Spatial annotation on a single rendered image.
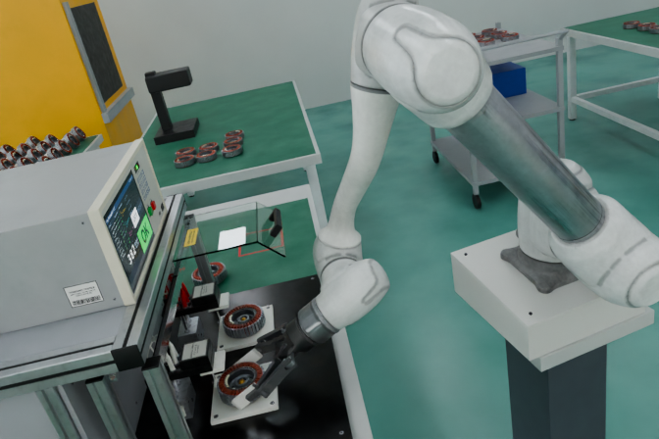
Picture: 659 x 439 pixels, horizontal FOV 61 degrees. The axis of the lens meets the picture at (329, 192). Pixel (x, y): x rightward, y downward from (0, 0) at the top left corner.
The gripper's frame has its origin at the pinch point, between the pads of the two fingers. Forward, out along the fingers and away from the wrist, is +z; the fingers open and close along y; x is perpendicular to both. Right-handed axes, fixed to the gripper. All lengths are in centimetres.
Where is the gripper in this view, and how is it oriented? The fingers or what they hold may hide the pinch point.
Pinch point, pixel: (242, 381)
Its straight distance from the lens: 136.1
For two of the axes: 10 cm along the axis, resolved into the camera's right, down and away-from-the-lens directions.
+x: -6.5, -6.7, -3.7
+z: -7.5, 6.4, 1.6
